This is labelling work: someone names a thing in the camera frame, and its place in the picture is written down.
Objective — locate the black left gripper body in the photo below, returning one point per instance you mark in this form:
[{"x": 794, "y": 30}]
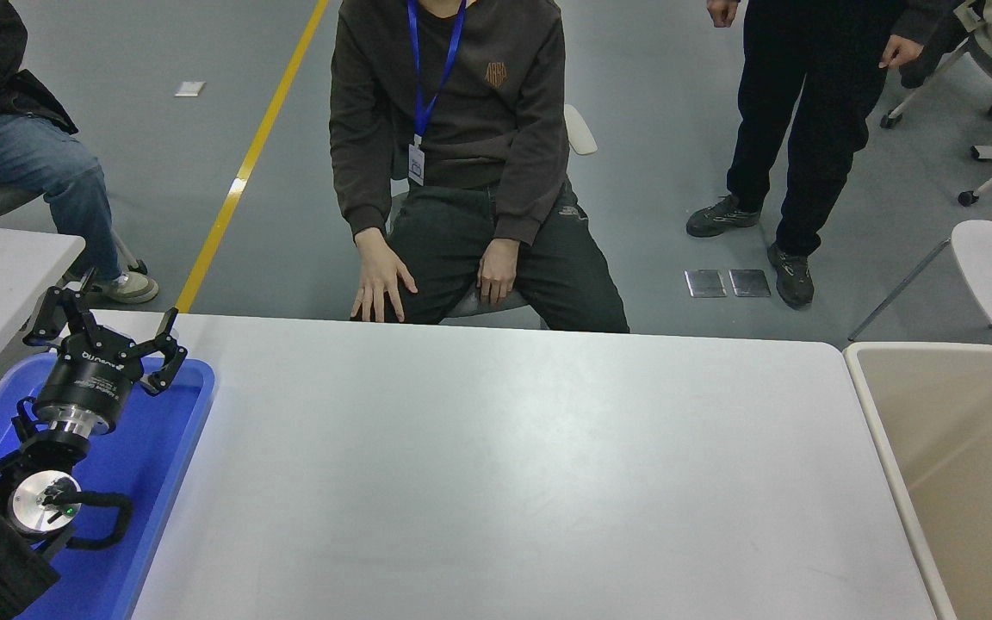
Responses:
[{"x": 91, "y": 379}]

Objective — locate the lanyard person's right hand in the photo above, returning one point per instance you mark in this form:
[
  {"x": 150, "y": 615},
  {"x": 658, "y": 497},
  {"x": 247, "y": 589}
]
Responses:
[{"x": 380, "y": 275}]

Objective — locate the lanyard person's left hand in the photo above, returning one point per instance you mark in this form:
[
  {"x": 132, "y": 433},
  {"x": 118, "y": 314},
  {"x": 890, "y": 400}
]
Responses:
[{"x": 498, "y": 271}]

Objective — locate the standing person's left hand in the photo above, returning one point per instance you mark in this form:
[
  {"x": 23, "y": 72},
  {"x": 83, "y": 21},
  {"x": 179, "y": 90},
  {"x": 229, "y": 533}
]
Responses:
[{"x": 901, "y": 52}]

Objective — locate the standing person's right hand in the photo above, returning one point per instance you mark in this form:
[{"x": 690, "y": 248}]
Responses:
[{"x": 722, "y": 12}]

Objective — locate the large pale bin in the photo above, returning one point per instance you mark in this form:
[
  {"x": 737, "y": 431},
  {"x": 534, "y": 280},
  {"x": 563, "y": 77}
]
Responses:
[{"x": 944, "y": 430}]

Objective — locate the blue plastic tray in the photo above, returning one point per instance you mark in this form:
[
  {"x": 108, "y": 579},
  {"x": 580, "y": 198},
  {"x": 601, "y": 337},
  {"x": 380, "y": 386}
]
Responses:
[{"x": 147, "y": 482}]

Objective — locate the seated person in jeans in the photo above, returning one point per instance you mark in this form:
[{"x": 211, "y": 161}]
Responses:
[{"x": 22, "y": 155}]

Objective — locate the metal floor plate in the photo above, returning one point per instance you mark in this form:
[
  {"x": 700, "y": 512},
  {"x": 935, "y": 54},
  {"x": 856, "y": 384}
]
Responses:
[
  {"x": 705, "y": 283},
  {"x": 750, "y": 282}
]

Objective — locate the dark jacket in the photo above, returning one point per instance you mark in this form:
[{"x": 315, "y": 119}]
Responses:
[{"x": 918, "y": 80}]

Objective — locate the standing person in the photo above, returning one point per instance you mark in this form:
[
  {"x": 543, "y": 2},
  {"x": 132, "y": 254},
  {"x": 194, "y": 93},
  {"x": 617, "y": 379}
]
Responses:
[{"x": 806, "y": 86}]

